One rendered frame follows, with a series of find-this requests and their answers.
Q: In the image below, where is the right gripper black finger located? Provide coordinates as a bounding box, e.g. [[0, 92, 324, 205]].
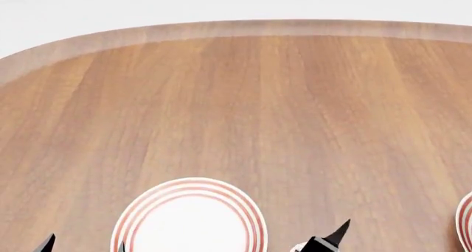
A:
[[322, 218, 352, 249]]

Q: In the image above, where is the white plate with red rings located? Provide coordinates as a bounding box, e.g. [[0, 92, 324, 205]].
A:
[[110, 176, 269, 252], [454, 190, 472, 252]]

